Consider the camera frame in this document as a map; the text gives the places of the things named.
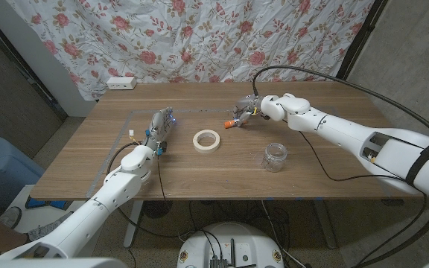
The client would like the clear glass jar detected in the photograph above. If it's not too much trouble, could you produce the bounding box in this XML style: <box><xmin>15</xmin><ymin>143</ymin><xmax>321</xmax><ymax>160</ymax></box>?
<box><xmin>261</xmin><ymin>142</ymin><xmax>288</xmax><ymax>173</ymax></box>

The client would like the blue plastic bin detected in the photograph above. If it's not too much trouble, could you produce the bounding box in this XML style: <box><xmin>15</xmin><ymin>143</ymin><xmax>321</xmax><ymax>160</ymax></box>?
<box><xmin>0</xmin><ymin>136</ymin><xmax>46</xmax><ymax>209</ymax></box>

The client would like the white left shoulder cover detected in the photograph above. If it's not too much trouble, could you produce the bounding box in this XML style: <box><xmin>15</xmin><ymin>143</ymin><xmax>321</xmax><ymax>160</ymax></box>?
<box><xmin>0</xmin><ymin>257</ymin><xmax>128</xmax><ymax>268</ymax></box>

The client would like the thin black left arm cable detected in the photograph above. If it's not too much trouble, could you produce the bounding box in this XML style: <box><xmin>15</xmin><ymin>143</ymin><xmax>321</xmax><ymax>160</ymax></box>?
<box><xmin>156</xmin><ymin>155</ymin><xmax>168</xmax><ymax>205</ymax></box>

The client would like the grey sneaker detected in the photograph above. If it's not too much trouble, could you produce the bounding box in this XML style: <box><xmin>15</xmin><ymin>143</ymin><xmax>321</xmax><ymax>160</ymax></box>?
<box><xmin>0</xmin><ymin>206</ymin><xmax>22</xmax><ymax>230</ymax></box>
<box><xmin>26</xmin><ymin>211</ymin><xmax>74</xmax><ymax>243</ymax></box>

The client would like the white table leg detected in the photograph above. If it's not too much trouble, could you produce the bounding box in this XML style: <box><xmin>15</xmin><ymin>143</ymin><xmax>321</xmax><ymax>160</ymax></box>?
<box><xmin>124</xmin><ymin>200</ymin><xmax>144</xmax><ymax>249</ymax></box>

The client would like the black wall rail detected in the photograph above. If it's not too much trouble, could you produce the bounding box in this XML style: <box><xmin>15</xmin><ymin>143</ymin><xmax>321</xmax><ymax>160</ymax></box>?
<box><xmin>0</xmin><ymin>7</ymin><xmax>69</xmax><ymax>121</ymax></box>

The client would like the black round floor disc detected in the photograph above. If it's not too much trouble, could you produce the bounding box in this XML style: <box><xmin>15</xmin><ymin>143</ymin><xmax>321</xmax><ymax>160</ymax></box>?
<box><xmin>142</xmin><ymin>200</ymin><xmax>174</xmax><ymax>220</ymax></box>

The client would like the grey table leg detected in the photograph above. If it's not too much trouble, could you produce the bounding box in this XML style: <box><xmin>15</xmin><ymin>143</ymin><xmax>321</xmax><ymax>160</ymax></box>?
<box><xmin>313</xmin><ymin>200</ymin><xmax>338</xmax><ymax>249</ymax></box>

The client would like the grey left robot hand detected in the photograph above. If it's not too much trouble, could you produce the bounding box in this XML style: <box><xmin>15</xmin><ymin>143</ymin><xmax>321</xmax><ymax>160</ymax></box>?
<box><xmin>142</xmin><ymin>106</ymin><xmax>177</xmax><ymax>154</ymax></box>

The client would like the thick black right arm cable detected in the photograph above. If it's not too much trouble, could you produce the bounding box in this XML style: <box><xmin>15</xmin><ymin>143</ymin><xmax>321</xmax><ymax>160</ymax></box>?
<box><xmin>251</xmin><ymin>66</ymin><xmax>429</xmax><ymax>268</ymax></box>

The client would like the floral backdrop cloth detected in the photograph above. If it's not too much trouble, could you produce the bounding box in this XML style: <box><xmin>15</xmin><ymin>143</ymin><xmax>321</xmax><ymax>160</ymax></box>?
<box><xmin>5</xmin><ymin>0</ymin><xmax>375</xmax><ymax>101</ymax></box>

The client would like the beige masking tape roll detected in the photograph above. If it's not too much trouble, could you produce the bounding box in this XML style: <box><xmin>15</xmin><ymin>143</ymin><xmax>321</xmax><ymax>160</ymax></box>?
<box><xmin>192</xmin><ymin>129</ymin><xmax>221</xmax><ymax>154</ymax></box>

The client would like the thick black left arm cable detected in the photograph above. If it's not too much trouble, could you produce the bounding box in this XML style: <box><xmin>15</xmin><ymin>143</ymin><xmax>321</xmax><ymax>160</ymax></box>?
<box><xmin>105</xmin><ymin>140</ymin><xmax>188</xmax><ymax>239</ymax></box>

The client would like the white robot torso base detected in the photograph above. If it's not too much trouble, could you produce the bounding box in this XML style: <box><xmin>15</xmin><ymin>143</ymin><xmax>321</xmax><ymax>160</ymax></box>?
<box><xmin>177</xmin><ymin>222</ymin><xmax>285</xmax><ymax>268</ymax></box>

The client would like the black backdrop frame pole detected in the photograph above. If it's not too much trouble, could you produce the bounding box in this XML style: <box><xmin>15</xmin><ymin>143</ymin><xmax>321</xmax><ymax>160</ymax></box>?
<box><xmin>335</xmin><ymin>0</ymin><xmax>389</xmax><ymax>81</ymax></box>

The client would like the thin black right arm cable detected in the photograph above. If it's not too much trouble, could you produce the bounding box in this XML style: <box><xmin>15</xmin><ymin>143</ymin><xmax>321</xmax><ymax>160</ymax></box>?
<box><xmin>298</xmin><ymin>130</ymin><xmax>409</xmax><ymax>183</ymax></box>

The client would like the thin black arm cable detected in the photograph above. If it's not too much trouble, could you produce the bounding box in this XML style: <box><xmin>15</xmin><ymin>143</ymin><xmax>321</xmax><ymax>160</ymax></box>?
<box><xmin>156</xmin><ymin>155</ymin><xmax>168</xmax><ymax>205</ymax></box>
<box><xmin>298</xmin><ymin>130</ymin><xmax>409</xmax><ymax>183</ymax></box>

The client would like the black arm strap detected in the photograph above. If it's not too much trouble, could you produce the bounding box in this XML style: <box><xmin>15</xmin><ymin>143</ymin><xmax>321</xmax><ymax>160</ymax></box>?
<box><xmin>405</xmin><ymin>144</ymin><xmax>429</xmax><ymax>187</ymax></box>

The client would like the blue floor pad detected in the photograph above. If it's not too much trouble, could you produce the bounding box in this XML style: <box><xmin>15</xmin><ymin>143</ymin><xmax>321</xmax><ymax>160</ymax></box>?
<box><xmin>25</xmin><ymin>196</ymin><xmax>69</xmax><ymax>211</ymax></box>

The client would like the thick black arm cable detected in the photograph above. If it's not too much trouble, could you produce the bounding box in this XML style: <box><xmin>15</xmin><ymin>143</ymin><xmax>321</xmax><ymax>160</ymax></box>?
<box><xmin>105</xmin><ymin>140</ymin><xmax>188</xmax><ymax>239</ymax></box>
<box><xmin>251</xmin><ymin>66</ymin><xmax>429</xmax><ymax>268</ymax></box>

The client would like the white power strip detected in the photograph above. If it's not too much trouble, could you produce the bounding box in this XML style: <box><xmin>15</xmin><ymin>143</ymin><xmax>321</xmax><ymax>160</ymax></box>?
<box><xmin>106</xmin><ymin>76</ymin><xmax>138</xmax><ymax>91</ymax></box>

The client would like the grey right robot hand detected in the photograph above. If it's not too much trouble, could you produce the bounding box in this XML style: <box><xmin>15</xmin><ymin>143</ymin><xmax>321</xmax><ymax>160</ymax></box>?
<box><xmin>232</xmin><ymin>95</ymin><xmax>264</xmax><ymax>128</ymax></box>

